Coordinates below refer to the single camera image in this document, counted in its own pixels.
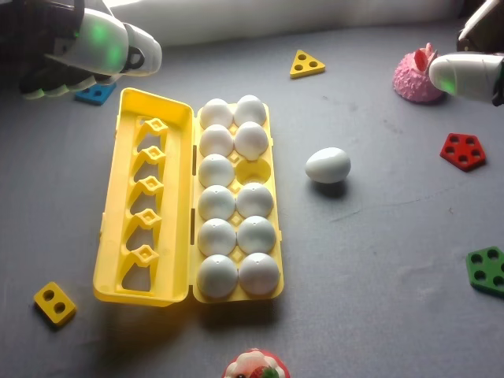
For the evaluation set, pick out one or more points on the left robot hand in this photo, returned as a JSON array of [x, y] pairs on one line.
[[98, 43]]

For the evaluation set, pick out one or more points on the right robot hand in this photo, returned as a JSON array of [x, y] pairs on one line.
[[460, 76]]

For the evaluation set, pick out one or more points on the yellow plastic egg carton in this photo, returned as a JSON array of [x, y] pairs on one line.
[[149, 189]]

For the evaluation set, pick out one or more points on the white toy egg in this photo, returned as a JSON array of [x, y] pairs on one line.
[[216, 201], [327, 164], [259, 273], [251, 138], [216, 141], [256, 234], [217, 275], [254, 199], [216, 113], [216, 170], [216, 236], [250, 110]]

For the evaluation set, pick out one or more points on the pink fuzzy toy cake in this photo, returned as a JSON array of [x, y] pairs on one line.
[[411, 80]]

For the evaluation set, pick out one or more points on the blue square block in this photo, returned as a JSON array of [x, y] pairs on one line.
[[94, 96]]

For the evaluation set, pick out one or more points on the red pentagon block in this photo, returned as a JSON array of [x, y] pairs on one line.
[[462, 151]]

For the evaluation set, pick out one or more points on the yellow triangle block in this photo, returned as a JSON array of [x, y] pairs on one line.
[[307, 65]]

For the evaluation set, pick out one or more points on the white backdrop sheet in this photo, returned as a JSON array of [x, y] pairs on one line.
[[275, 15]]

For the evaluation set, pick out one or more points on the green hexagon block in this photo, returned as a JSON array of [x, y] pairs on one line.
[[486, 271]]

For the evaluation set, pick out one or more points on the grey table cloth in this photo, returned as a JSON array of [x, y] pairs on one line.
[[374, 256]]

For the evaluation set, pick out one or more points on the yellow rectangle block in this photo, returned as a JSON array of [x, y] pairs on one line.
[[55, 303]]

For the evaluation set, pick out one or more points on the red and white toy cake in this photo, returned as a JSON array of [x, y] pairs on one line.
[[256, 366]]

